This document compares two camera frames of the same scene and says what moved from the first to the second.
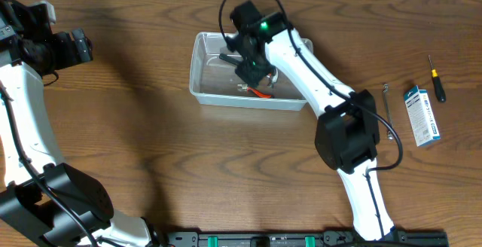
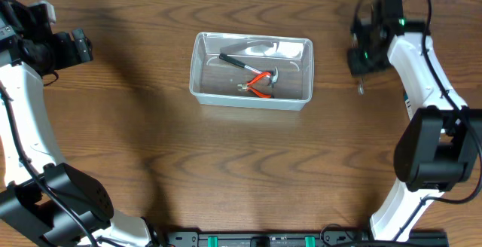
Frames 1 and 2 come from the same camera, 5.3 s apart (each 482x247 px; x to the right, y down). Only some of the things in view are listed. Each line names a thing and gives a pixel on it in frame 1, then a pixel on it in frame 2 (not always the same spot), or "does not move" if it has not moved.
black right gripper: [249, 75] → [356, 66]
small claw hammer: [273, 75] does not move
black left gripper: [59, 44] does not move
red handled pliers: [244, 88] does not move
